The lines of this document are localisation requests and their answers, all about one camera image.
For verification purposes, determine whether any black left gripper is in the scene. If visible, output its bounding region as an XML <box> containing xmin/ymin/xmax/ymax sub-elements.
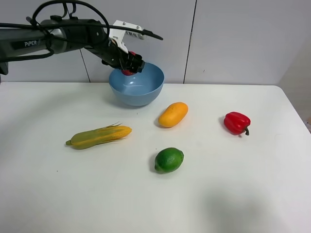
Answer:
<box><xmin>101</xmin><ymin>40</ymin><xmax>145</xmax><ymax>73</ymax></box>

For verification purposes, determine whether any red pomegranate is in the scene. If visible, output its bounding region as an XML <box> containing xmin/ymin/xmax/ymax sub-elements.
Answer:
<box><xmin>121</xmin><ymin>51</ymin><xmax>136</xmax><ymax>76</ymax></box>

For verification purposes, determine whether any yellow orange mango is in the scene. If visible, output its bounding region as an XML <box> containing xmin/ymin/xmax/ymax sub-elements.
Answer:
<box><xmin>158</xmin><ymin>102</ymin><xmax>188</xmax><ymax>128</ymax></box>

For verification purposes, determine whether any green lime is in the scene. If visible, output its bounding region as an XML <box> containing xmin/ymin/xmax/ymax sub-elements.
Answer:
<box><xmin>154</xmin><ymin>148</ymin><xmax>184</xmax><ymax>174</ymax></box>

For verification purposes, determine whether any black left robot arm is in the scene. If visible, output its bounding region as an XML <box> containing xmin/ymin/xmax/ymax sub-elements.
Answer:
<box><xmin>0</xmin><ymin>19</ymin><xmax>145</xmax><ymax>75</ymax></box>

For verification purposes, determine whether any light blue plastic bowl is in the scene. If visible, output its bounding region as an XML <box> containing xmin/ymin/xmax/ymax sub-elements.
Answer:
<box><xmin>109</xmin><ymin>63</ymin><xmax>165</xmax><ymax>107</ymax></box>

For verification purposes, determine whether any yellow corn cob with husk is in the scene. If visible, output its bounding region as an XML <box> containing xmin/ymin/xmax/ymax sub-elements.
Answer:
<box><xmin>65</xmin><ymin>124</ymin><xmax>132</xmax><ymax>150</ymax></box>

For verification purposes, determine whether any red bell pepper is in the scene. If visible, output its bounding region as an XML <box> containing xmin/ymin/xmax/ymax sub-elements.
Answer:
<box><xmin>224</xmin><ymin>112</ymin><xmax>251</xmax><ymax>135</ymax></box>

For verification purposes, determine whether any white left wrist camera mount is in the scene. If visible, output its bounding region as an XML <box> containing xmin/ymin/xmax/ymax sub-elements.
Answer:
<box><xmin>109</xmin><ymin>20</ymin><xmax>146</xmax><ymax>53</ymax></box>

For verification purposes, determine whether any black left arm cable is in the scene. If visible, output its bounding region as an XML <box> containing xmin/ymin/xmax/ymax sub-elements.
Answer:
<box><xmin>26</xmin><ymin>0</ymin><xmax>164</xmax><ymax>55</ymax></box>

